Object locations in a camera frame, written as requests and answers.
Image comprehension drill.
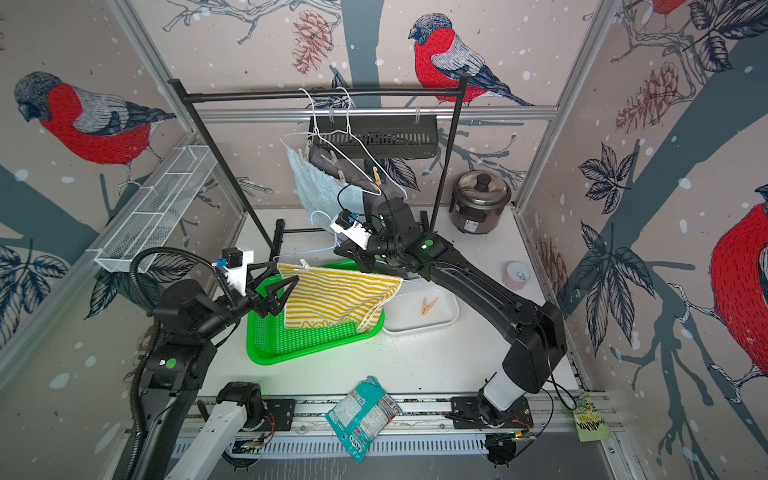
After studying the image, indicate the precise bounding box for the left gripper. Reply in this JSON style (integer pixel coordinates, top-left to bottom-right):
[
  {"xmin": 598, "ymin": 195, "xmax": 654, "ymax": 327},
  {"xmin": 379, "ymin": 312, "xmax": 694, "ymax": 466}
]
[{"xmin": 196, "ymin": 259, "xmax": 298, "ymax": 342}]

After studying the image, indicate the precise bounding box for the light blue wire hanger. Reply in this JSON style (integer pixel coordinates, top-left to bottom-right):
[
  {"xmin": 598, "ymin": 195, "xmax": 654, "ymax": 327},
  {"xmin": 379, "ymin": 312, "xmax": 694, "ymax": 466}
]
[{"xmin": 270, "ymin": 210, "xmax": 345, "ymax": 261}]

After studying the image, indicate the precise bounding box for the yellow striped towel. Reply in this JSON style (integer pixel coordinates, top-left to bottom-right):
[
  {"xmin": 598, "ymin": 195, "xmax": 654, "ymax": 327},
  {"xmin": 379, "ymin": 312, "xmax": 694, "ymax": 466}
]
[{"xmin": 278, "ymin": 263, "xmax": 403, "ymax": 333}]

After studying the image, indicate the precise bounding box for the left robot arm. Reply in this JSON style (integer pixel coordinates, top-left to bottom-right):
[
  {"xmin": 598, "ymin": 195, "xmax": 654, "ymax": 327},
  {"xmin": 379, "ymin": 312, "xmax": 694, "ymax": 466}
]
[{"xmin": 116, "ymin": 263, "xmax": 299, "ymax": 479}]

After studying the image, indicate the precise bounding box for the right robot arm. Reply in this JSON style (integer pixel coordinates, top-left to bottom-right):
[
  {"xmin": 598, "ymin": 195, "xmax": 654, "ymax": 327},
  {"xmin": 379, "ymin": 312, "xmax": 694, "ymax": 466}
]
[{"xmin": 331, "ymin": 198, "xmax": 567, "ymax": 428}]

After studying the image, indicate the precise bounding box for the green plastic basket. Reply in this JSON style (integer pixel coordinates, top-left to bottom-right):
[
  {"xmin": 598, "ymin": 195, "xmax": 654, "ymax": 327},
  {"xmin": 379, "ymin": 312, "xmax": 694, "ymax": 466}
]
[{"xmin": 246, "ymin": 260, "xmax": 385, "ymax": 366}]

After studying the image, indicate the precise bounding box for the white plastic tray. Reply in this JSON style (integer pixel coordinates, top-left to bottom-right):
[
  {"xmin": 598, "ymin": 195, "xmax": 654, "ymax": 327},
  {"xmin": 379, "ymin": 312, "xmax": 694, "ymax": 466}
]
[{"xmin": 383, "ymin": 279, "xmax": 460, "ymax": 336}]

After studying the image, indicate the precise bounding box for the light blue towel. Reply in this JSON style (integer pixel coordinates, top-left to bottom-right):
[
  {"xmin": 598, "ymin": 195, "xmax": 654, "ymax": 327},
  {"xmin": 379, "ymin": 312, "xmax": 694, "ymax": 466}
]
[{"xmin": 287, "ymin": 154, "xmax": 365, "ymax": 218}]

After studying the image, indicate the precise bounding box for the dark grey towel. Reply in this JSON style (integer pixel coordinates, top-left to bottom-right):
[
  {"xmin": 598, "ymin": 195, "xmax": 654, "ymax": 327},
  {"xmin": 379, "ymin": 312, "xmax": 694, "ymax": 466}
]
[{"xmin": 308, "ymin": 146, "xmax": 405, "ymax": 217}]

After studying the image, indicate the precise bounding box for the silver rice cooker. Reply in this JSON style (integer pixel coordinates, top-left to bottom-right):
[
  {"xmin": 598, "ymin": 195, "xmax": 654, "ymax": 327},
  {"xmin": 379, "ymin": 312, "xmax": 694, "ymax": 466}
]
[{"xmin": 449, "ymin": 170, "xmax": 512, "ymax": 235}]

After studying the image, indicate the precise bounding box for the pink cup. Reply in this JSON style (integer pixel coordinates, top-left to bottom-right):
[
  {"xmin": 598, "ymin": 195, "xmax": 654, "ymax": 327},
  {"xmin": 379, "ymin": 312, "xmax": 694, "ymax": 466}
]
[{"xmin": 502, "ymin": 261, "xmax": 531, "ymax": 291}]

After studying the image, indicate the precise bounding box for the teal snack packet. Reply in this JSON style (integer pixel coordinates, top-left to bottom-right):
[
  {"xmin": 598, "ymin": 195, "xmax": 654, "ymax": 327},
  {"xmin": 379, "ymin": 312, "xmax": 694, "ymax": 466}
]
[{"xmin": 325, "ymin": 376, "xmax": 402, "ymax": 463}]

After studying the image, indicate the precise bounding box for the black clothes rack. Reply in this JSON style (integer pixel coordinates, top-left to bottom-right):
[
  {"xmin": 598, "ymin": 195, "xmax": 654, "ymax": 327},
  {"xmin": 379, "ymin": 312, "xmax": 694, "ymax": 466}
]
[{"xmin": 168, "ymin": 74, "xmax": 478, "ymax": 287}]

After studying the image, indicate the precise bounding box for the green yellow label card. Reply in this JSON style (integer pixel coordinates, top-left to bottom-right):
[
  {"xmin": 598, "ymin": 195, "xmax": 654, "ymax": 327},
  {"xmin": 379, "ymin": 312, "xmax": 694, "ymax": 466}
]
[{"xmin": 564, "ymin": 393, "xmax": 611, "ymax": 443}]

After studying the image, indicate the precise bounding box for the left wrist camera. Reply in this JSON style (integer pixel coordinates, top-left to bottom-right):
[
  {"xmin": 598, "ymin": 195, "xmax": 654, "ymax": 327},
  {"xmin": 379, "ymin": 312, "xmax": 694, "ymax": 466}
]
[{"xmin": 212, "ymin": 247, "xmax": 255, "ymax": 297}]

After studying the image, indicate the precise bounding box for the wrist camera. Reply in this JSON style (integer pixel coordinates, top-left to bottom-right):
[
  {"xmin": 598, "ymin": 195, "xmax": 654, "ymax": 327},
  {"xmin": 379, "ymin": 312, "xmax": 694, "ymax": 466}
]
[
  {"xmin": 330, "ymin": 209, "xmax": 372, "ymax": 250},
  {"xmin": 212, "ymin": 247, "xmax": 255, "ymax": 297}
]

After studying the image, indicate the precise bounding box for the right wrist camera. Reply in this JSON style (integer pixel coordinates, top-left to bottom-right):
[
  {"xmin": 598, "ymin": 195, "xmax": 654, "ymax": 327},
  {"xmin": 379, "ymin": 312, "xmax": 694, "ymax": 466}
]
[{"xmin": 330, "ymin": 209, "xmax": 372, "ymax": 250}]

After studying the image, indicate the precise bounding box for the black perforated wall basket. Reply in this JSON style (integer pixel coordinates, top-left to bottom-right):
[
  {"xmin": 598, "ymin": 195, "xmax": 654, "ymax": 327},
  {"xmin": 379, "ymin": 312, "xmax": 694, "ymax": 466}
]
[{"xmin": 317, "ymin": 115, "xmax": 438, "ymax": 160}]

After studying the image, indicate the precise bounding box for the white wire hanger rear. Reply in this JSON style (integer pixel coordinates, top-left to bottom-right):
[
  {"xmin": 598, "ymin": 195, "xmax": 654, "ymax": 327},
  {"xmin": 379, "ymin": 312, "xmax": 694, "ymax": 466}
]
[{"xmin": 323, "ymin": 85, "xmax": 409, "ymax": 200}]

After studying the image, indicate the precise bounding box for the white wire hanger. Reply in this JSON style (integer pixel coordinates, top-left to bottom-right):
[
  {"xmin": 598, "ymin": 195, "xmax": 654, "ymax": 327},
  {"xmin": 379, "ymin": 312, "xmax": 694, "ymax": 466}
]
[
  {"xmin": 323, "ymin": 85, "xmax": 409, "ymax": 200},
  {"xmin": 282, "ymin": 87, "xmax": 383, "ymax": 196}
]

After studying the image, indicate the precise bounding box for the white wire mesh shelf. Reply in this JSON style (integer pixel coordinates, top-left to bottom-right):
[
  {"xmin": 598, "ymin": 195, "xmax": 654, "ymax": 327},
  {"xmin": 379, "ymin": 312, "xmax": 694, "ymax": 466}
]
[{"xmin": 95, "ymin": 145, "xmax": 217, "ymax": 273}]

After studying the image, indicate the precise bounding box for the white wire hanger front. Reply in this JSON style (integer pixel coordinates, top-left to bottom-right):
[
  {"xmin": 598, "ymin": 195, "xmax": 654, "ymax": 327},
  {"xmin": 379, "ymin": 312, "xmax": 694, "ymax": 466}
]
[{"xmin": 282, "ymin": 87, "xmax": 383, "ymax": 196}]

